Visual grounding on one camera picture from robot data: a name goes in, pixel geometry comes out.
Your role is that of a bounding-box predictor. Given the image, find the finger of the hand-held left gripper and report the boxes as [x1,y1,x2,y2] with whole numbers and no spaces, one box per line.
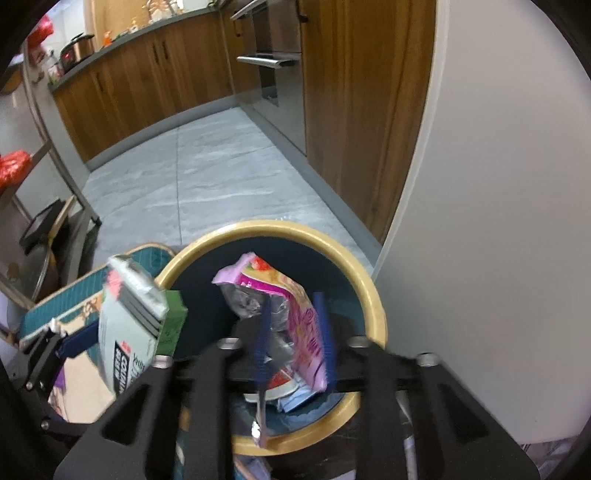
[19,322,100,393]

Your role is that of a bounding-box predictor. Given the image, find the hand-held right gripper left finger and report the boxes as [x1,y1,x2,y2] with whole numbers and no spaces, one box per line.
[53,296,275,480]

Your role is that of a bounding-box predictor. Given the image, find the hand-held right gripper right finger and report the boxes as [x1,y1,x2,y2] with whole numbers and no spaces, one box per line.
[314,292,539,480]

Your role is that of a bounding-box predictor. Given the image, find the pink snack packet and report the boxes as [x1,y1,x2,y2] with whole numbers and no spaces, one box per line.
[211,251,330,449]

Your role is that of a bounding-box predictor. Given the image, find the green and white carton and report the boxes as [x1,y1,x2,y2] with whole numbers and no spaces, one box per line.
[98,255,189,398]

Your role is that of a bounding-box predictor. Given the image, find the blue bin with cream rim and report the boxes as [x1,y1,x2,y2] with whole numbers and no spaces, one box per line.
[154,220,387,457]

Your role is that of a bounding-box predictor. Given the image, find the teal patterned mat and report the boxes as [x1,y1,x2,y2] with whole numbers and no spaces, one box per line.
[18,242,186,426]

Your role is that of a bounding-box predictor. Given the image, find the black flat box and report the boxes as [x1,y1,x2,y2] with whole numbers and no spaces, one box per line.
[19,198,75,253]

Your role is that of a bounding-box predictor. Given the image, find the grey metal rack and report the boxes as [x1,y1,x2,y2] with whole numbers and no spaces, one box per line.
[0,50,103,334]

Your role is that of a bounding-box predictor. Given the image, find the tall wooden cabinet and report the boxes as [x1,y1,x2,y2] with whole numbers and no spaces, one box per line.
[300,0,437,244]

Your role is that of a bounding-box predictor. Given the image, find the wooden lower kitchen cabinets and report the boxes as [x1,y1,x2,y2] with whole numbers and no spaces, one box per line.
[51,13,237,163]

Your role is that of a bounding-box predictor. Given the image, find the stainless steel oven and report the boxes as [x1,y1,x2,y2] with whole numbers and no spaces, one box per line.
[229,0,308,156]

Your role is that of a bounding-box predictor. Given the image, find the dark rice cooker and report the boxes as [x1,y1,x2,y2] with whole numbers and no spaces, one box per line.
[60,33,96,73]

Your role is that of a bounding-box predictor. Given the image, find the grey kitchen countertop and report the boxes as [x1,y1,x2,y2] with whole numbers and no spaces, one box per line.
[48,0,232,91]

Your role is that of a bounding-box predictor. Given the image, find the red hanging bag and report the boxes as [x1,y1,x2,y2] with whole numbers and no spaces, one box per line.
[28,14,54,47]

